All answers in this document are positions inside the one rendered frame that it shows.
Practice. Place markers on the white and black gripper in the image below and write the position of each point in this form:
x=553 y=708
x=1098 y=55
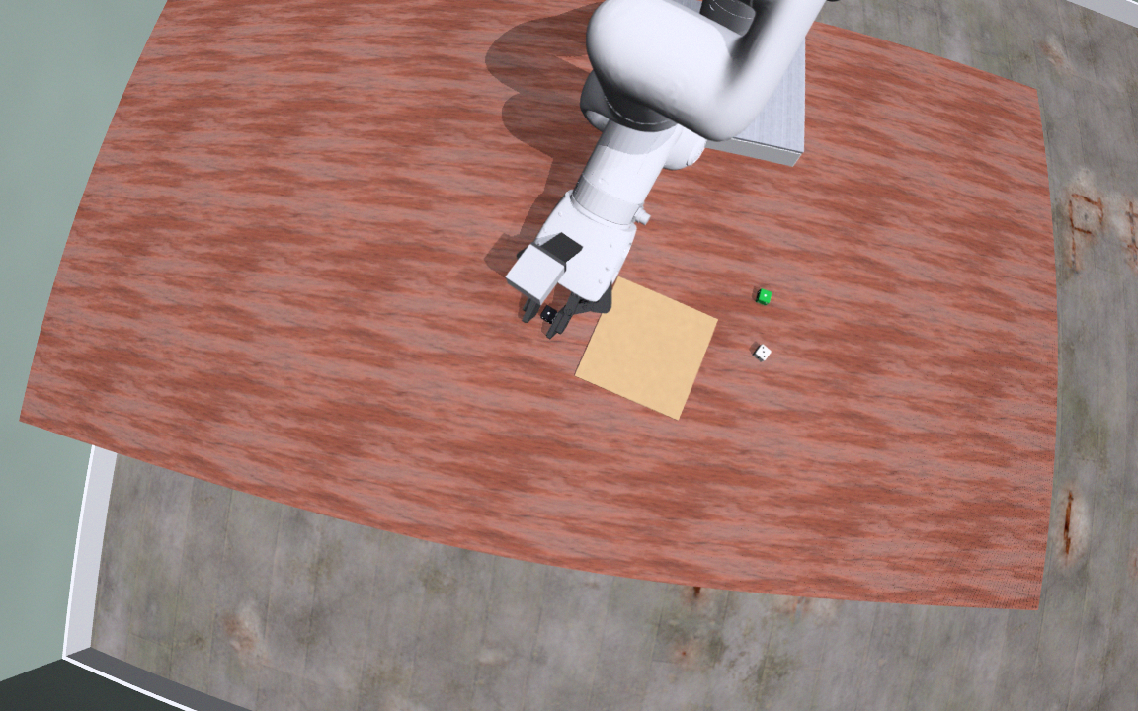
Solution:
x=591 y=273

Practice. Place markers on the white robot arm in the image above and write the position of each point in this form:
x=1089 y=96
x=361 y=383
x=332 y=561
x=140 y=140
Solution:
x=711 y=81

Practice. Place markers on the tan square mat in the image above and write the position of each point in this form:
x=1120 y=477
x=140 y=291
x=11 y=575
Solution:
x=648 y=348

